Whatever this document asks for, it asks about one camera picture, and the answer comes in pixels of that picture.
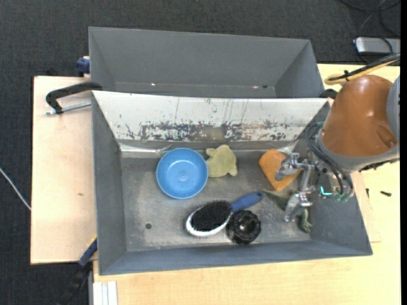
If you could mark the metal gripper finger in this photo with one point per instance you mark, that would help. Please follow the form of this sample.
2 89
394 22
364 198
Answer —
295 205
287 167

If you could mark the grey metal bin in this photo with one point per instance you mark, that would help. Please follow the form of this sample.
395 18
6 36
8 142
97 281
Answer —
152 214

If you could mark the green toy dinosaur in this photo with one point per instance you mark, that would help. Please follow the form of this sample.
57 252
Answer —
306 222

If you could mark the blue bowl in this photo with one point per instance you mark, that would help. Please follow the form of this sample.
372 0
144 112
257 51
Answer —
182 173

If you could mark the orange sponge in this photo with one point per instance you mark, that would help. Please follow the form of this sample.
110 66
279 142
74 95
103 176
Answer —
270 164

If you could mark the yellow-green soft toy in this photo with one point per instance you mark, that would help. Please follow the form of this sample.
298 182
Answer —
222 162

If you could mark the small black screw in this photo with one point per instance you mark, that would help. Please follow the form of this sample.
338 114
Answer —
385 193

